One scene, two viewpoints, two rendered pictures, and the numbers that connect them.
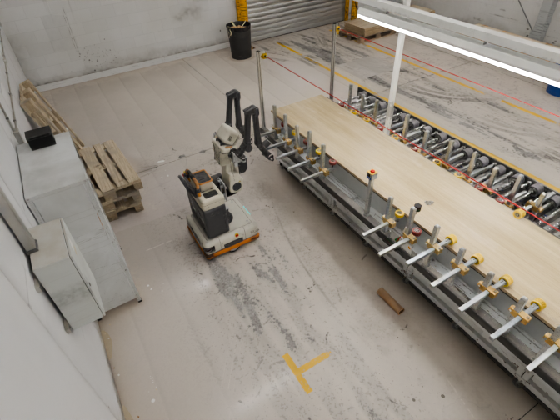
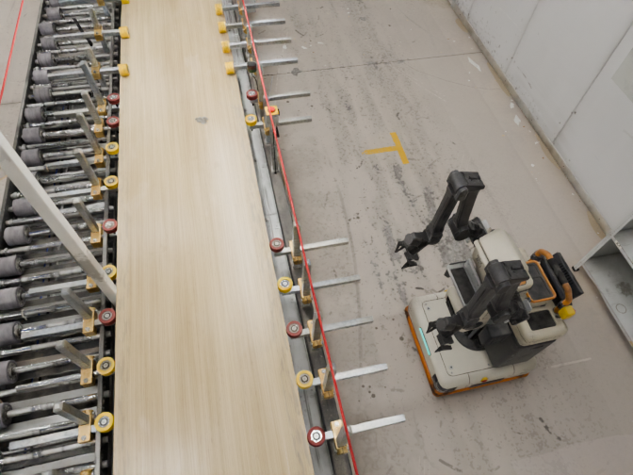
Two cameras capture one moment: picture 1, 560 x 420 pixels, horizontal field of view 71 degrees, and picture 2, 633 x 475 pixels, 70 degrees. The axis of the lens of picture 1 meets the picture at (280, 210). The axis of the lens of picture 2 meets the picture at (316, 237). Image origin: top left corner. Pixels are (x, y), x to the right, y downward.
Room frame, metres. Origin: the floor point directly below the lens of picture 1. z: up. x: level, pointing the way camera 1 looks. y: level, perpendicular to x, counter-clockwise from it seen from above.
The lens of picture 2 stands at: (4.71, -0.10, 2.99)
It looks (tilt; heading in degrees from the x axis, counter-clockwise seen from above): 57 degrees down; 193
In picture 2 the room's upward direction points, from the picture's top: 4 degrees clockwise
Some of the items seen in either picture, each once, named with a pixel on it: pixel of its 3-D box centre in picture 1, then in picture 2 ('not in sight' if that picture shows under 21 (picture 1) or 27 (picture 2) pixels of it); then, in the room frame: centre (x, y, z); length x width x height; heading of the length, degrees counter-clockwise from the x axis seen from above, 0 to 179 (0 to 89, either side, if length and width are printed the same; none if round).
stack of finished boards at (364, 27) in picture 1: (390, 19); not in sight; (10.69, -3.10, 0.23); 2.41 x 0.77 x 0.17; 120
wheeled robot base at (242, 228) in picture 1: (222, 226); (467, 335); (3.36, 0.68, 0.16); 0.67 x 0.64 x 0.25; 119
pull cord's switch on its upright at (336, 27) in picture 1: (334, 67); not in sight; (5.16, -0.83, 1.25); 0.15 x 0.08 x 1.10; 29
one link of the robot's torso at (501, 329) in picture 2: (227, 182); (474, 319); (3.50, 0.57, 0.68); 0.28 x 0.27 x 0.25; 29
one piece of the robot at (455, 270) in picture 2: (236, 158); (467, 288); (3.50, 0.43, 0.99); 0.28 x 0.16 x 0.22; 29
